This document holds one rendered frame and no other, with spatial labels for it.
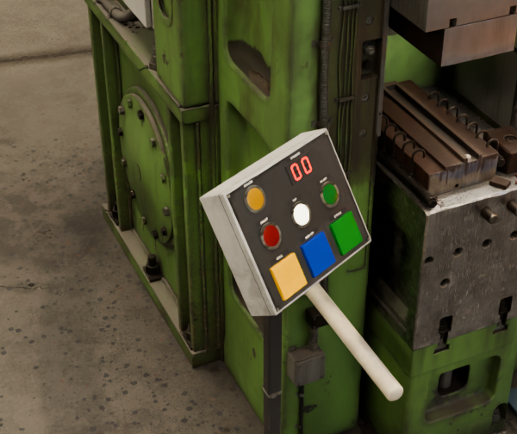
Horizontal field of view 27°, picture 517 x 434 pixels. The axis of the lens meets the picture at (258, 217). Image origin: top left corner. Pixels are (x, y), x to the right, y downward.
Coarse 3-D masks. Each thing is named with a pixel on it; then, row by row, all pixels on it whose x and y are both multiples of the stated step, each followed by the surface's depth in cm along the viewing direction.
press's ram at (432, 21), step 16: (400, 0) 244; (416, 0) 237; (432, 0) 233; (448, 0) 235; (464, 0) 237; (480, 0) 239; (496, 0) 241; (512, 0) 243; (416, 16) 239; (432, 16) 236; (448, 16) 238; (464, 16) 240; (480, 16) 241; (496, 16) 244
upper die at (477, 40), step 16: (400, 16) 255; (512, 16) 245; (400, 32) 257; (416, 32) 250; (432, 32) 244; (448, 32) 240; (464, 32) 242; (480, 32) 244; (496, 32) 246; (512, 32) 248; (432, 48) 246; (448, 48) 242; (464, 48) 245; (480, 48) 246; (496, 48) 249; (512, 48) 251; (448, 64) 245
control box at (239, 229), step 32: (288, 160) 228; (320, 160) 234; (224, 192) 216; (288, 192) 227; (320, 192) 233; (224, 224) 219; (256, 224) 220; (288, 224) 226; (320, 224) 232; (256, 256) 220; (256, 288) 222
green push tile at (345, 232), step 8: (344, 216) 237; (352, 216) 238; (336, 224) 235; (344, 224) 236; (352, 224) 238; (336, 232) 234; (344, 232) 236; (352, 232) 238; (336, 240) 235; (344, 240) 236; (352, 240) 238; (360, 240) 239; (344, 248) 236
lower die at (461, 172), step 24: (384, 96) 291; (384, 120) 283; (408, 120) 281; (408, 144) 273; (432, 144) 271; (480, 144) 270; (408, 168) 270; (432, 168) 264; (456, 168) 264; (480, 168) 268; (432, 192) 265
